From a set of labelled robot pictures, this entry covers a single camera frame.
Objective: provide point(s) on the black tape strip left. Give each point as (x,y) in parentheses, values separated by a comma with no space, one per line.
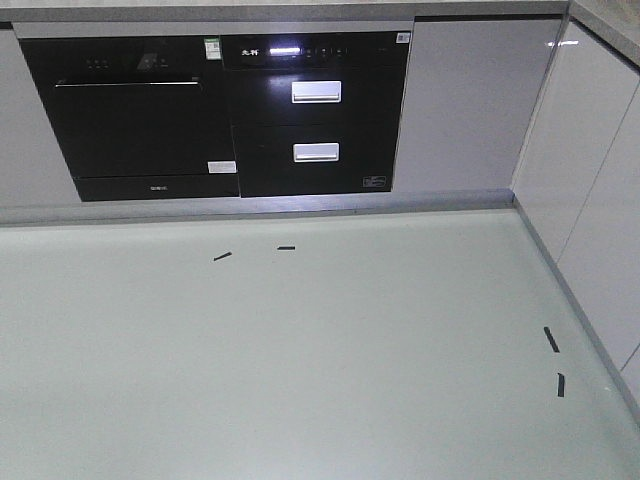
(222,256)

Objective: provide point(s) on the white label sticker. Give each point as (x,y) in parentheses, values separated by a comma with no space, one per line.
(222,167)

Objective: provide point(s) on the black disinfection cabinet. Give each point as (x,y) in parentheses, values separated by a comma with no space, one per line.
(259,70)

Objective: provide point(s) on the grey cabinet door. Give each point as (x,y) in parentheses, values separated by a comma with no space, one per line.
(470,92)

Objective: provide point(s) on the green energy label sticker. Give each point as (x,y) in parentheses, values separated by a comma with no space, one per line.
(212,48)

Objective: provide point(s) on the black built-in dishwasher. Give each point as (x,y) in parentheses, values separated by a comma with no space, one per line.
(136,118)

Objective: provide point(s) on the black tape strip right upper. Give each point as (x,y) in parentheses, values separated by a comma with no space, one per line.
(551,340)

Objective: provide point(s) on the grey side cabinet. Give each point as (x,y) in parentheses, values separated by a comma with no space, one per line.
(578,184)

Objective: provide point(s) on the black tape strip right lower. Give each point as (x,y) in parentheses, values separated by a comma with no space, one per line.
(561,384)

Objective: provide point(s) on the lower silver drawer handle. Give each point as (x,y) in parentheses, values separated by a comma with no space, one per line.
(316,152)

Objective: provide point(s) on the silver drawer handle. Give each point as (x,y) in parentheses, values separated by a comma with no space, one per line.
(316,92)
(316,152)

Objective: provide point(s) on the upper silver drawer handle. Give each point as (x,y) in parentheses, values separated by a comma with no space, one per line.
(316,92)

